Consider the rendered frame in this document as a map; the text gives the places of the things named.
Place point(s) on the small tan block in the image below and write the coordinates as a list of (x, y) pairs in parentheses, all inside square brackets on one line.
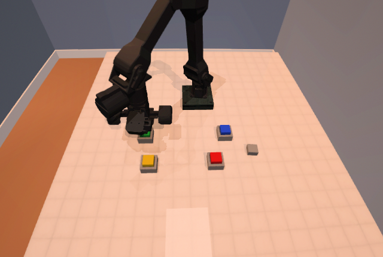
[(252, 149)]

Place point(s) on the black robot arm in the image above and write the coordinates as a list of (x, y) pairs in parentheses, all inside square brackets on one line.
[(134, 58)]

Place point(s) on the red button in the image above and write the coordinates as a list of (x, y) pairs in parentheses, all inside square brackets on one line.
[(215, 161)]

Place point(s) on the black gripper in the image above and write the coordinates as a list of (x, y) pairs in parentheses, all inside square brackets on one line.
[(164, 114)]

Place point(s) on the yellow button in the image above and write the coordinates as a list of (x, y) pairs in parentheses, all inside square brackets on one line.
[(149, 164)]

